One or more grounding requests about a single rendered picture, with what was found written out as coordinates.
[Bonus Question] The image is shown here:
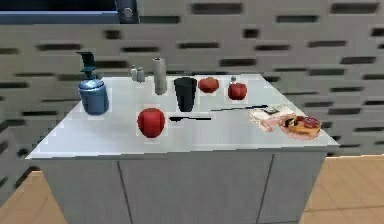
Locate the grey kitchen counter cabinet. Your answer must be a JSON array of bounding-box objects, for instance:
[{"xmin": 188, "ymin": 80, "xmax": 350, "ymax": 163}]
[{"xmin": 25, "ymin": 73, "xmax": 340, "ymax": 224}]

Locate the black spoon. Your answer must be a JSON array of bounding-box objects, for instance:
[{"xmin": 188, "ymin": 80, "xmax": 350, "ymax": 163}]
[{"xmin": 168, "ymin": 115, "xmax": 213, "ymax": 123}]

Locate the black cup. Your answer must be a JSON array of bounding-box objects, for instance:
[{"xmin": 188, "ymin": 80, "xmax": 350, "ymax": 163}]
[{"xmin": 173, "ymin": 76, "xmax": 198, "ymax": 113}]

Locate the red tomato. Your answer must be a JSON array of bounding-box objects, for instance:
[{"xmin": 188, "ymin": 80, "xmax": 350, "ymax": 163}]
[{"xmin": 198, "ymin": 76, "xmax": 220, "ymax": 94}]

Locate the large red apple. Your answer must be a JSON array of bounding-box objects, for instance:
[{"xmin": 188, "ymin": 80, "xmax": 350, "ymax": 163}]
[{"xmin": 136, "ymin": 107, "xmax": 166, "ymax": 139}]

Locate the black knife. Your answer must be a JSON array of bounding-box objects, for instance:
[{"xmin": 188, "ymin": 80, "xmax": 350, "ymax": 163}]
[{"xmin": 210, "ymin": 104, "xmax": 269, "ymax": 112}]

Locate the tall grey pepper mill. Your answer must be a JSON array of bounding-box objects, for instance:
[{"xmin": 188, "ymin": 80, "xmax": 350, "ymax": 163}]
[{"xmin": 152, "ymin": 57, "xmax": 168, "ymax": 96}]

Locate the small red apple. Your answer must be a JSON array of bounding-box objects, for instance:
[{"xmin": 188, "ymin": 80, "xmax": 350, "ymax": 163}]
[{"xmin": 227, "ymin": 75, "xmax": 248, "ymax": 101}]

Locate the pale sliced bread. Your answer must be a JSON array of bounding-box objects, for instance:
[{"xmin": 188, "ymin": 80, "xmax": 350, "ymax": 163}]
[{"xmin": 247, "ymin": 105, "xmax": 297, "ymax": 133}]

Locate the blue soap dispenser bottle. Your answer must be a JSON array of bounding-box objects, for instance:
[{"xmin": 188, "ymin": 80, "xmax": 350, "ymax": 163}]
[{"xmin": 75, "ymin": 51, "xmax": 110, "ymax": 117}]

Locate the pink glazed doughnut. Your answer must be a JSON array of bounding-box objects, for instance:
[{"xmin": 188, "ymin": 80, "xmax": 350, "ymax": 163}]
[{"xmin": 284, "ymin": 114, "xmax": 323, "ymax": 140}]

